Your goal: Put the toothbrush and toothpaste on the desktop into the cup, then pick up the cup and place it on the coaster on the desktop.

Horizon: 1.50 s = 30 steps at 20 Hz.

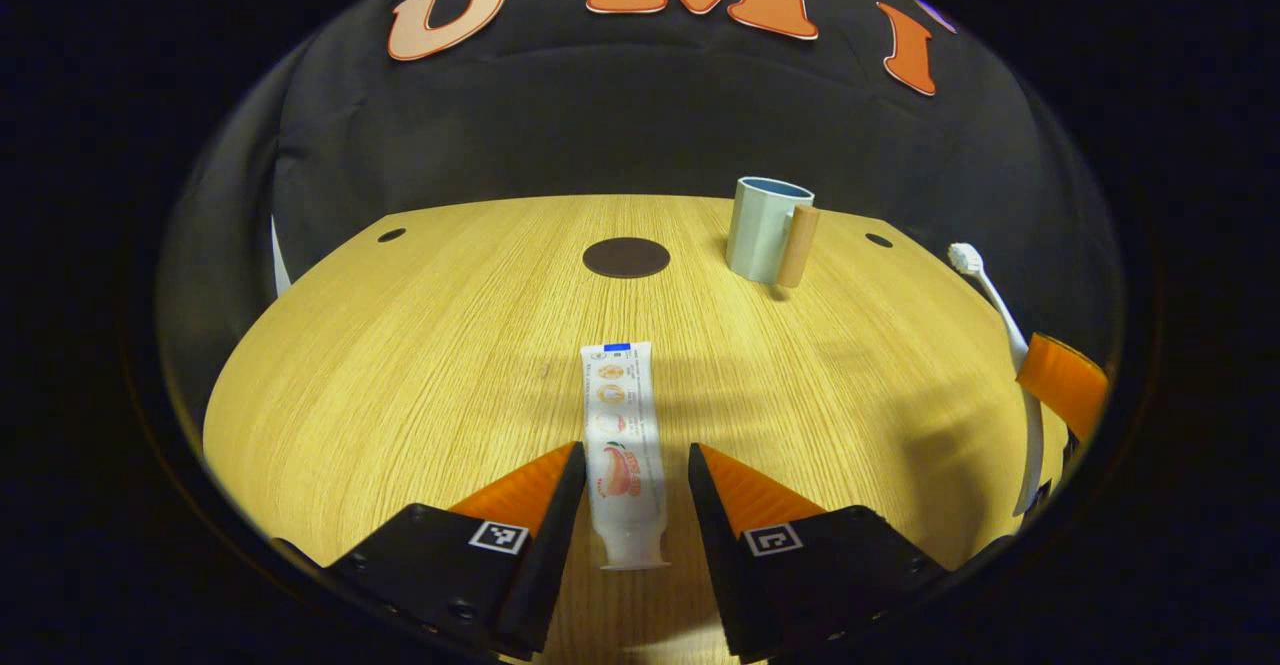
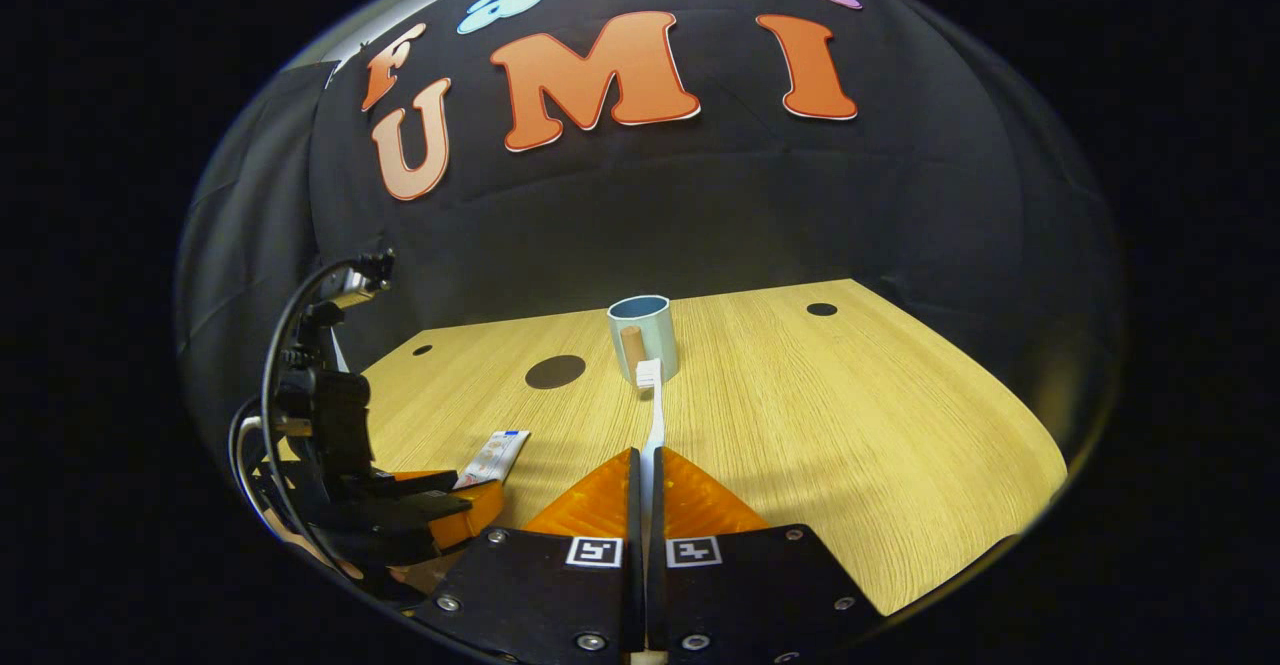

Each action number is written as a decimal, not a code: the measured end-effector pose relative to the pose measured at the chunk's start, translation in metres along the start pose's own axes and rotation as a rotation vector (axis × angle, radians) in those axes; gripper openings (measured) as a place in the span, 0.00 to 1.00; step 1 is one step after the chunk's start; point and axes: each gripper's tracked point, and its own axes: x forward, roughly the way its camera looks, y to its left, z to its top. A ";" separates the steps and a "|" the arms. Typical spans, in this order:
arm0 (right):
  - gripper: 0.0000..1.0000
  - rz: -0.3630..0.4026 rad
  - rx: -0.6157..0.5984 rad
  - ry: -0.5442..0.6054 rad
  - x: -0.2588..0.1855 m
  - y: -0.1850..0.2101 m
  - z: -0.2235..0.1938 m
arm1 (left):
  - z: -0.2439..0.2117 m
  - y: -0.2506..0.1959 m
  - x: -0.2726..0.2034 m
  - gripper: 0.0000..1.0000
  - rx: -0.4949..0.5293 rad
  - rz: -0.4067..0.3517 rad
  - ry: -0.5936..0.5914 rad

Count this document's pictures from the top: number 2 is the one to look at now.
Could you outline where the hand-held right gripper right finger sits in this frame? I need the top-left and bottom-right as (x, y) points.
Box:
(645, 448), (886, 665)

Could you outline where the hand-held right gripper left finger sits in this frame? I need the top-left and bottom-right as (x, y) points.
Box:
(410, 448), (646, 665)

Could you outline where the white toothpaste tube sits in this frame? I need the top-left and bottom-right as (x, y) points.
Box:
(455, 430), (531, 491)

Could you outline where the dark brown round coaster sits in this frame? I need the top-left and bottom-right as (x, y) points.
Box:
(525, 354), (588, 390)

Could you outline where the white toothbrush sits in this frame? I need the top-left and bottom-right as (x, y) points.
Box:
(635, 358), (668, 546)

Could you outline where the pale blue cup wooden handle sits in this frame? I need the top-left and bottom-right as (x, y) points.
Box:
(607, 295), (680, 387)

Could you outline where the black backdrop cloth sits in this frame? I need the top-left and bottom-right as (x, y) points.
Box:
(175, 0), (1126, 506)

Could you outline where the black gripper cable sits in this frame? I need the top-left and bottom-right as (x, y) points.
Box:
(228, 253), (396, 558)

